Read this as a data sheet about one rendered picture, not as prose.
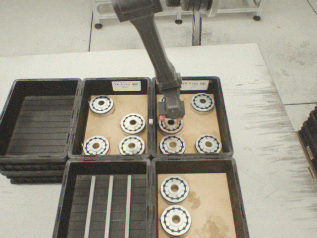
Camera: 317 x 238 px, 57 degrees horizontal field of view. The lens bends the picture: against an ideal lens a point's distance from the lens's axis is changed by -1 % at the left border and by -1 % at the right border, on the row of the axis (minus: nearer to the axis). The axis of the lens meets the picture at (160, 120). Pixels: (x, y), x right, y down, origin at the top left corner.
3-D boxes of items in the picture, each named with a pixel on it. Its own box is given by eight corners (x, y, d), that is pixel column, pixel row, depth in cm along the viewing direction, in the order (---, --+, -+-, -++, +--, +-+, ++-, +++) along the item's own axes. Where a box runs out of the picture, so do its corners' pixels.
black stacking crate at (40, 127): (24, 96, 137) (15, 80, 128) (87, 95, 138) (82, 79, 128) (-2, 174, 114) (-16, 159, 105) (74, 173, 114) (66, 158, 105)
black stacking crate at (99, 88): (88, 95, 138) (82, 79, 128) (151, 94, 138) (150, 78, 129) (75, 173, 114) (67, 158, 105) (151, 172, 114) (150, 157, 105)
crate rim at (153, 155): (151, 80, 130) (151, 76, 128) (218, 79, 131) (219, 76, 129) (151, 160, 107) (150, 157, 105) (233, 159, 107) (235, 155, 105)
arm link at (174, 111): (179, 69, 101) (155, 75, 102) (183, 94, 94) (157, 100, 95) (185, 91, 110) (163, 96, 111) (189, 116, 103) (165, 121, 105)
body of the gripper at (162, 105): (184, 116, 114) (186, 104, 108) (158, 117, 113) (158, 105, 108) (183, 103, 118) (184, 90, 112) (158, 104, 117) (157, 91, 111)
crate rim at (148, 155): (83, 81, 130) (82, 77, 128) (151, 80, 130) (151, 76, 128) (68, 161, 106) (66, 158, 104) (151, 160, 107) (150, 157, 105)
